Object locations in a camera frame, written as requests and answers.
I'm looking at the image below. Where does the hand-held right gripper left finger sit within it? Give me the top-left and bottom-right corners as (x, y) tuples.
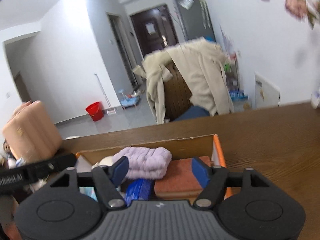
(46, 156), (130, 211)

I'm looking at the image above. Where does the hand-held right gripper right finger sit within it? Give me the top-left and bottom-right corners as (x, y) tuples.
(191, 156), (273, 210)

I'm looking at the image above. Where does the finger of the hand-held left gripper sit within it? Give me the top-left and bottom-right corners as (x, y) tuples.
(24, 153), (77, 181)

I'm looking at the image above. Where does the white plush toy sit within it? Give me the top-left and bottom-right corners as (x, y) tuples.
(91, 156), (118, 170)

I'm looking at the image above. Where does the red-brown sponge pad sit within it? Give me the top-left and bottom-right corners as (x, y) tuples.
(154, 156), (213, 200)

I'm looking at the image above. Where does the blue tissue pack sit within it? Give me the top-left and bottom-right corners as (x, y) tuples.
(124, 178), (155, 202)

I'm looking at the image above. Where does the lilac fluffy towel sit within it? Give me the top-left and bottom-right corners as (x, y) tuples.
(112, 146), (173, 180)

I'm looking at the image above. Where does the red cardboard box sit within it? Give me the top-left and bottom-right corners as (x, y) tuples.
(75, 133), (233, 202)

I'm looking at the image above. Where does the blue plush toy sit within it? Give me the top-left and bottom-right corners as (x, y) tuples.
(79, 186), (98, 202)

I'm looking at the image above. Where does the pink suitcase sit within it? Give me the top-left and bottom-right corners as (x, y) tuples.
(2, 100), (63, 164)

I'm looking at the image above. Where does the white mop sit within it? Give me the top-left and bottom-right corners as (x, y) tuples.
(94, 73), (118, 115)

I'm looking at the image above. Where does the blue cloth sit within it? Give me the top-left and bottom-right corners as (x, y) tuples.
(174, 106), (210, 122)

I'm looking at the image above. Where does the red bucket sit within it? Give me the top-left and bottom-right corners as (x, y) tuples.
(85, 101), (104, 122)

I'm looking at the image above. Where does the small blue stool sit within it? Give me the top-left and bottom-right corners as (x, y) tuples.
(117, 89), (140, 110)

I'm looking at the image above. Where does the wooden chair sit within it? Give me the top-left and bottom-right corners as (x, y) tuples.
(162, 62), (193, 122)

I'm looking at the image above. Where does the blue bottle pack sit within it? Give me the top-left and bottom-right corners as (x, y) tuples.
(229, 89), (249, 102)

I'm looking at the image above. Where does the beige coat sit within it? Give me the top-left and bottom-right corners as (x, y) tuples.
(132, 40), (235, 125)

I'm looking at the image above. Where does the shelf cart with bottles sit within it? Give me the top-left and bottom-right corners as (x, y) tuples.
(220, 25), (247, 98)

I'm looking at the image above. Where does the dark brown door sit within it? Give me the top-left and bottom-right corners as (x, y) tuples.
(130, 4), (179, 58)

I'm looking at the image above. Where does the small white container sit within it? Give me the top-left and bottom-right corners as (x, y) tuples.
(311, 85), (320, 109)

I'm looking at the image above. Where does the grey refrigerator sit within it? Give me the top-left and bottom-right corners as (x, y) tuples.
(172, 0), (217, 45)

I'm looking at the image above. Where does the white umbrella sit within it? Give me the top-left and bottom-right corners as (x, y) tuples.
(197, 0), (209, 29)

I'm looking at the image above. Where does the dried pink rose bouquet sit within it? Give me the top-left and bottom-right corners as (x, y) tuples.
(255, 0), (320, 29)

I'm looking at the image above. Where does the grey door frame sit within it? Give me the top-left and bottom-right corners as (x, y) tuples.
(106, 12), (137, 85)

